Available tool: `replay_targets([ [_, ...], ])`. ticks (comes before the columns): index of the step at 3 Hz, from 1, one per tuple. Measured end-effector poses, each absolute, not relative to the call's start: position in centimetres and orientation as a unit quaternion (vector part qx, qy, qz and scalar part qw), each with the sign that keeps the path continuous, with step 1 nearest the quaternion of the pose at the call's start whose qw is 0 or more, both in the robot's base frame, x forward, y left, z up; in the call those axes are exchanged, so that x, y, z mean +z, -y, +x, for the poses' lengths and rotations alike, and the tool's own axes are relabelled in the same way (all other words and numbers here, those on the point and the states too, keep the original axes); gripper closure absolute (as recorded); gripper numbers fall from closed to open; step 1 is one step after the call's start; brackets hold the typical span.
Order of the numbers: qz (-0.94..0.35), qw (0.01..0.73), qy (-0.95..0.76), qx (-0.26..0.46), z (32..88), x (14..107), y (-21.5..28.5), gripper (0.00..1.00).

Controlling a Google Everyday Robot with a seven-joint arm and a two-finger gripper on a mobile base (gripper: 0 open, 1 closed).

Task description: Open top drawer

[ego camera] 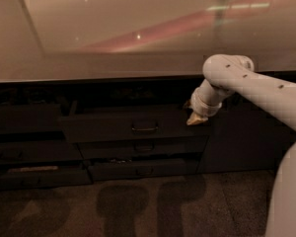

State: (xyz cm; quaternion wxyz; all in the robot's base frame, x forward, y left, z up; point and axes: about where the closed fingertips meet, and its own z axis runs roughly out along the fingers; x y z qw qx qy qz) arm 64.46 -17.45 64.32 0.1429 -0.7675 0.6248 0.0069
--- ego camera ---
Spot dark cabinet door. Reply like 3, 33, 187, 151
198, 94, 296, 173

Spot dark drawer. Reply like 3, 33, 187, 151
0, 168, 91, 191
0, 104, 61, 134
59, 102, 212, 143
78, 136, 208, 159
88, 158, 198, 181
0, 140, 82, 165

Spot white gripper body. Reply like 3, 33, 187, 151
190, 91, 222, 118

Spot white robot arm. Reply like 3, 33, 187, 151
190, 54, 296, 237

